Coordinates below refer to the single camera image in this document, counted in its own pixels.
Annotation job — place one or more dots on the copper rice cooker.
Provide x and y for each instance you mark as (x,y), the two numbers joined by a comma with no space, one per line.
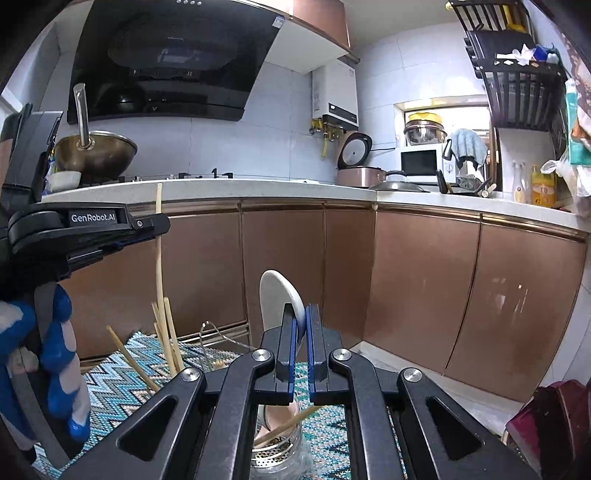
(358,177)

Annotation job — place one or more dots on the white ceramic spoon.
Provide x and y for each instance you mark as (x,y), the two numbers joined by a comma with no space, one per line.
(277,295)

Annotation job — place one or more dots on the black wall shelf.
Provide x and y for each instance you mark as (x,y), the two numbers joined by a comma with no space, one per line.
(521,87)

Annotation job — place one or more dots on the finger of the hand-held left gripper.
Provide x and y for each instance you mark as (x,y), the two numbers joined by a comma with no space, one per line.
(92,261)
(150,226)

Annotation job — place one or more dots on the zigzag patterned rug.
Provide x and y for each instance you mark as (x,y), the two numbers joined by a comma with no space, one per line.
(120,401)

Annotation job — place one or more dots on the person's left hand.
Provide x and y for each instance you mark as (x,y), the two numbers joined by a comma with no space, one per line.
(57,350)

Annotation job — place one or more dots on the white bowl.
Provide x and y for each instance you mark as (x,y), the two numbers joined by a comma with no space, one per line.
(64,181)

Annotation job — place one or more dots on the black range hood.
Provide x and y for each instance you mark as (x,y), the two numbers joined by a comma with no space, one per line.
(184,60)

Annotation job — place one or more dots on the steel pot with yellow lid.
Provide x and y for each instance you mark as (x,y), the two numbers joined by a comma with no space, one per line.
(425,131)

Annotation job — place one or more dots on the crumpled white bags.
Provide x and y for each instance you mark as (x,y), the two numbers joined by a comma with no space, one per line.
(526,54)

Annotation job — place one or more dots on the clear spray bottle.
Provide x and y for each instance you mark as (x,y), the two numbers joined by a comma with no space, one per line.
(519,189)

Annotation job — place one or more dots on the black dish drainer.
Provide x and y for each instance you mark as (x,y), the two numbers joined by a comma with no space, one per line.
(466,182)

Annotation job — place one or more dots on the hanging plastic bags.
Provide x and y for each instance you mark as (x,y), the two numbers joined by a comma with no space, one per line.
(577,134)

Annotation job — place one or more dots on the perforated steel utensil holder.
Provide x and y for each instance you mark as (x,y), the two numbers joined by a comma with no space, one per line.
(277,464)

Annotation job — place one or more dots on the black gas stove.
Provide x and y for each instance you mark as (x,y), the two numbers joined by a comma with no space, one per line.
(184,177)

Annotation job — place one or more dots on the steel wok lid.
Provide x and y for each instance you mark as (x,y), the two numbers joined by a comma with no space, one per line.
(397,186)

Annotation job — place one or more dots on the white microwave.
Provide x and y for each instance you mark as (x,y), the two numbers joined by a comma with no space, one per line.
(418,161)

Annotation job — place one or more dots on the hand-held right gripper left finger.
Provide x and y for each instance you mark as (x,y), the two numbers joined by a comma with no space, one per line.
(290,369)

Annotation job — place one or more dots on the copper base cabinets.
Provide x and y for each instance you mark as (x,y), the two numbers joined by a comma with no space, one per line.
(415,277)

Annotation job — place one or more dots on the yellow detergent bottle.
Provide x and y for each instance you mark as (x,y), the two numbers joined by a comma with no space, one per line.
(542,189)

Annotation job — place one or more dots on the dark red bag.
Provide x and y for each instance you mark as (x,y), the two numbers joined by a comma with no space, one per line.
(554,415)

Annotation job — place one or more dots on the white water heater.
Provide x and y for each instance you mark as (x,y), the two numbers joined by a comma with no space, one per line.
(337,87)

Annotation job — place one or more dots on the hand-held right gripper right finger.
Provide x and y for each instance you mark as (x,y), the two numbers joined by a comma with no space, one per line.
(314,369)

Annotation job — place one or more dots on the light blue towel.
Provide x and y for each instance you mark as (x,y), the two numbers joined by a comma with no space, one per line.
(468,145)

